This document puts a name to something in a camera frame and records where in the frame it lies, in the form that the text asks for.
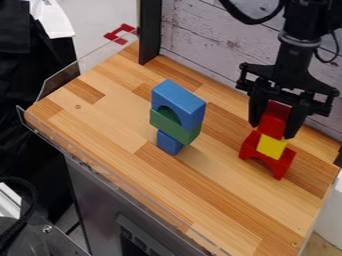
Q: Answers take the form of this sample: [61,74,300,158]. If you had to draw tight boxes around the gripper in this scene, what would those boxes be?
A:
[235,62,341,140]

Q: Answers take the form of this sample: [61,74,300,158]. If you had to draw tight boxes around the red cube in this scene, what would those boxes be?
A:
[255,99,294,141]

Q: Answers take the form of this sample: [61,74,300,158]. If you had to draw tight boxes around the yellow cube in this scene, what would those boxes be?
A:
[255,133,290,161]

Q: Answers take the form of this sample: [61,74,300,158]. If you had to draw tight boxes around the red arch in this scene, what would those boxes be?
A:
[237,129,298,181]

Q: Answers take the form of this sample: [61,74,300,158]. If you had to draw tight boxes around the blue arch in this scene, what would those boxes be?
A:
[149,78,209,157]

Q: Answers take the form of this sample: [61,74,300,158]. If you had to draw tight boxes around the green block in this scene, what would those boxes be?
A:
[148,108,204,147]

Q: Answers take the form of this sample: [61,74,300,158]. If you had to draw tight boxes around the white box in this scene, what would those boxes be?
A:
[312,169,342,252]

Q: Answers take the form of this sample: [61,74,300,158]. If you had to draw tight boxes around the black cable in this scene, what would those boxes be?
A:
[216,0,288,26]

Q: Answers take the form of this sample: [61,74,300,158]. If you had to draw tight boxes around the black post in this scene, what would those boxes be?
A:
[136,0,163,66]

